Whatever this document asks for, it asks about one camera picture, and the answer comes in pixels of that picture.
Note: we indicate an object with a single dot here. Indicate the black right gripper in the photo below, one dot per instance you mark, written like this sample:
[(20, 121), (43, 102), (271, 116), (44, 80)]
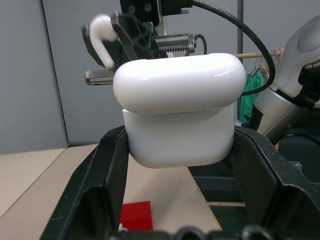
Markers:
[(140, 10)]

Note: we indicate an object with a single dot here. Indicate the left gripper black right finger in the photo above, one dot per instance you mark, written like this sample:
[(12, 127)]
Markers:
[(272, 190)]

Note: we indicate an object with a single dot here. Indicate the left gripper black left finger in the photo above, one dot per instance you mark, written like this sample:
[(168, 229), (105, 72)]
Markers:
[(85, 195)]

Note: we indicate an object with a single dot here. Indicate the white earbud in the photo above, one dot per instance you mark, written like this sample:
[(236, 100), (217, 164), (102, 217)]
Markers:
[(101, 28)]

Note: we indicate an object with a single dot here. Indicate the white earbuds charging case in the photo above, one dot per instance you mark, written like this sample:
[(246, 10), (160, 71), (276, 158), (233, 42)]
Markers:
[(180, 110)]

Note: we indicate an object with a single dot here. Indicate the red box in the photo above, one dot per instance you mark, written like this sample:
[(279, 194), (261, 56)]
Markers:
[(137, 216)]

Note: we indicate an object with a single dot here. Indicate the green hanging cloth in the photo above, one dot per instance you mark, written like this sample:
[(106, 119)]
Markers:
[(252, 95)]

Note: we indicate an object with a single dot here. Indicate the wooden clothes rod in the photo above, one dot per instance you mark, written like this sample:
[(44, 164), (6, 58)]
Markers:
[(250, 54)]

